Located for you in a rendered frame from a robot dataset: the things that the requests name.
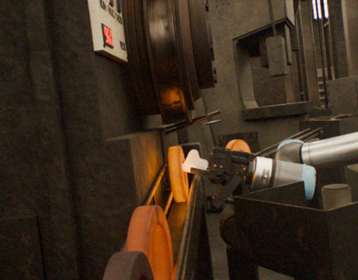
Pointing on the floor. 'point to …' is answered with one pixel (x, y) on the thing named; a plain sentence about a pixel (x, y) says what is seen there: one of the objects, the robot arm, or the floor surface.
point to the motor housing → (250, 269)
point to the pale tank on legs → (319, 51)
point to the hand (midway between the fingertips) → (178, 166)
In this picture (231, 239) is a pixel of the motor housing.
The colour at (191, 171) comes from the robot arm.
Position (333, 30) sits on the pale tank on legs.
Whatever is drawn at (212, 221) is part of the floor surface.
